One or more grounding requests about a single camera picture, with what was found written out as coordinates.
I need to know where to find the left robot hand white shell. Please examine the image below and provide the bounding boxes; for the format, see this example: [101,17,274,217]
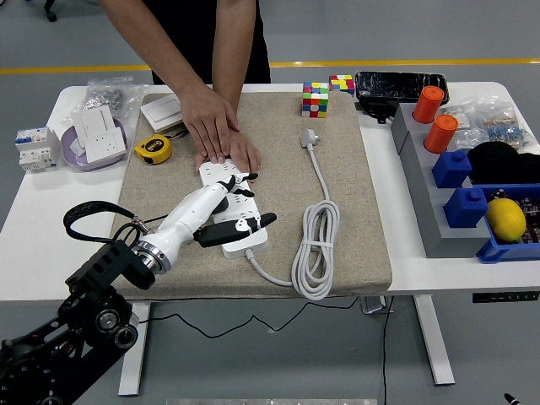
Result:
[143,171,278,267]

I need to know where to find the black plastic tray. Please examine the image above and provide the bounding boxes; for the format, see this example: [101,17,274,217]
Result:
[354,70,449,105]

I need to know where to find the white wall switch panel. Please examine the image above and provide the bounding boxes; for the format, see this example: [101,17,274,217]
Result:
[139,93,185,131]

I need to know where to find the clear bag metal parts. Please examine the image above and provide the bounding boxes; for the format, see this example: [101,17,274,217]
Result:
[84,75,147,123]

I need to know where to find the clear bag blue components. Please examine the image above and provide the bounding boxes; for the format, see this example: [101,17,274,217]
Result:
[467,94,540,153]

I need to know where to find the orange cylinder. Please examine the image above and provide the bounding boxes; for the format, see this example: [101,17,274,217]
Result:
[423,114,460,154]
[412,85,446,125]

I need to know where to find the dark brown packets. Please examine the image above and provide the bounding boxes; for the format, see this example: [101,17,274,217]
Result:
[519,196,540,246]

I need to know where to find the white circuit breaker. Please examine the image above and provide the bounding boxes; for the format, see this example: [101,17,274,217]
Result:
[14,126,62,173]

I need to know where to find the white wall socket panel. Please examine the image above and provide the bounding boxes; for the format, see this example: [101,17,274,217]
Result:
[83,129,127,165]

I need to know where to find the silver under-table bracket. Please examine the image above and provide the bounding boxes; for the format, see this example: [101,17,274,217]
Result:
[361,295,394,315]

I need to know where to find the grey-brown mat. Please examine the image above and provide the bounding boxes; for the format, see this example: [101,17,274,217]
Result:
[100,90,393,301]

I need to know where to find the clear bag white parts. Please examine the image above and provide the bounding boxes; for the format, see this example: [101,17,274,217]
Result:
[442,103,490,151]

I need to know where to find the blue plastic bin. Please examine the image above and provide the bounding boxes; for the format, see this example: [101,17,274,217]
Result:
[475,182,540,265]

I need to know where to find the white table leg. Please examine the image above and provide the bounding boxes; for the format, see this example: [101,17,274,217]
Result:
[413,294,456,386]
[117,301,152,397]

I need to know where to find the person's left hand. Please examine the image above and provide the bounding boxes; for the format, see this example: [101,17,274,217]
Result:
[229,131,262,174]

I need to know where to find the black cloth bundle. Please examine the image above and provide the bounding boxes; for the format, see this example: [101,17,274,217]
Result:
[466,141,540,186]

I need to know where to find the white power strip cord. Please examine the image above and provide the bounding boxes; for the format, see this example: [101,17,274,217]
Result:
[246,128,341,301]

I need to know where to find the grey stepped block stand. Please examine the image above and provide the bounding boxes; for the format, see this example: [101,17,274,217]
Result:
[390,103,493,259]

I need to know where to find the large yellow tape measure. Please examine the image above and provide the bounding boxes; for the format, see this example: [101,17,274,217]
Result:
[133,129,190,165]

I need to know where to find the stickerless puzzle cube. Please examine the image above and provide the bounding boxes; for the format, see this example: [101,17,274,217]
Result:
[328,74,355,97]

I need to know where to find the thin black adapter cord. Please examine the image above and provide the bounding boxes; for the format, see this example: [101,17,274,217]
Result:
[137,213,362,339]

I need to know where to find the person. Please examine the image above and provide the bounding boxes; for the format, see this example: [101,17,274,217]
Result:
[151,0,272,84]

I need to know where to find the blue block with knob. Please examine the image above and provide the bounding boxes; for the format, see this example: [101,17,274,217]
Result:
[431,149,473,189]
[442,187,490,229]

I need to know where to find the purple plate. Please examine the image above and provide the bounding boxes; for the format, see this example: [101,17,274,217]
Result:
[60,116,129,172]

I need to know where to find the person's right hand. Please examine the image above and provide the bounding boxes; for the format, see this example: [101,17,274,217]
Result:
[179,84,241,165]

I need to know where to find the white switch box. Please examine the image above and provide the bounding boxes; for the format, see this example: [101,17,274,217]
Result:
[70,104,119,147]

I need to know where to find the black hanging cable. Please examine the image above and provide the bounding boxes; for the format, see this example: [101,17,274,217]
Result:
[381,294,396,405]

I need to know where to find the white power strip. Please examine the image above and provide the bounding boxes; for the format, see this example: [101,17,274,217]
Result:
[197,159,270,259]

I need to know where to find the black table control panel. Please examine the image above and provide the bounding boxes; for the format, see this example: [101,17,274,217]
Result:
[472,291,540,304]

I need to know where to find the white-edged puzzle cube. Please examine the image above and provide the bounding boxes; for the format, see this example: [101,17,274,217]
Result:
[300,81,330,119]

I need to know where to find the yellow lemon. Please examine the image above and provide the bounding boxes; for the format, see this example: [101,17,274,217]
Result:
[484,197,527,244]

